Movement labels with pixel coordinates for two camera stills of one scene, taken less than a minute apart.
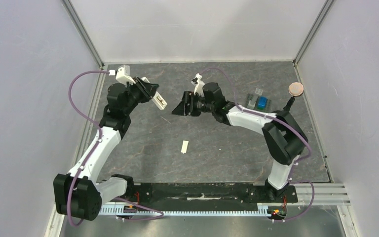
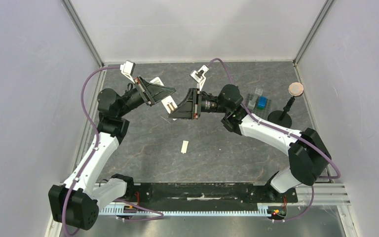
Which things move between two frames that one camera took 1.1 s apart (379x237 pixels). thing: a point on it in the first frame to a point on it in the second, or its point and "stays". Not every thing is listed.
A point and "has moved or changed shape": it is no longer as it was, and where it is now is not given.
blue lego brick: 262,102 stays
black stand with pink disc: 295,89 stays
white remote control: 158,99 has moved or changed shape
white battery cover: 184,146 stays
